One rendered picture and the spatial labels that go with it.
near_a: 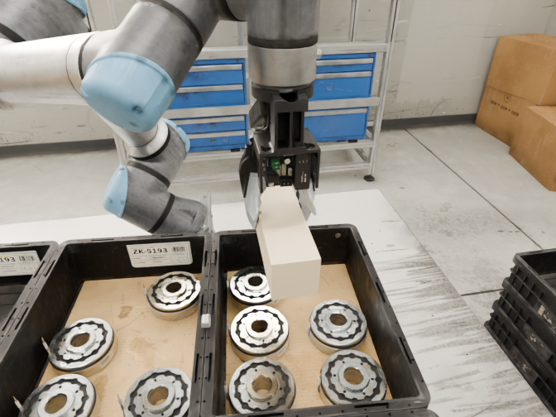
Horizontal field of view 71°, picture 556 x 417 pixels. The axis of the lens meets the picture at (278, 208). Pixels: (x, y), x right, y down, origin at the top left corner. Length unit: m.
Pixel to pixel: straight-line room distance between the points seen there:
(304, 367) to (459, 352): 0.38
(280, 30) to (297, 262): 0.25
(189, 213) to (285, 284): 0.56
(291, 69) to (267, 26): 0.05
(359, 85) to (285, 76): 2.21
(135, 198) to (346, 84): 1.85
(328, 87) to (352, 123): 0.31
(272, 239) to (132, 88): 0.25
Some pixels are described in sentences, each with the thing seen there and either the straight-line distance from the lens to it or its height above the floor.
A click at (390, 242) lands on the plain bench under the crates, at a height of 0.70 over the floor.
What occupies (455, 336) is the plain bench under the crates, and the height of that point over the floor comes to 0.70.
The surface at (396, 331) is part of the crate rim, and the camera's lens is 0.65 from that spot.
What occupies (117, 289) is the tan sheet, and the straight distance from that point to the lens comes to 0.88.
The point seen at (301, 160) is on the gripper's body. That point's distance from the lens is 0.45.
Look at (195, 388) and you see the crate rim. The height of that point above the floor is 0.93.
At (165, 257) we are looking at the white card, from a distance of 0.85.
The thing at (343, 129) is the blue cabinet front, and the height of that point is 0.40.
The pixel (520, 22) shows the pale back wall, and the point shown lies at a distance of 4.18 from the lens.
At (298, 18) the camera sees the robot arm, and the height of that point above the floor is 1.36.
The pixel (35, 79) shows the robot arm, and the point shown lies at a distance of 0.54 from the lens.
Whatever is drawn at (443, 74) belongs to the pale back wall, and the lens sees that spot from 3.91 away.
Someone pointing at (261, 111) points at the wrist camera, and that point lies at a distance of 0.48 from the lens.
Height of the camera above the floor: 1.42
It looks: 34 degrees down
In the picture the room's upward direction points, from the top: straight up
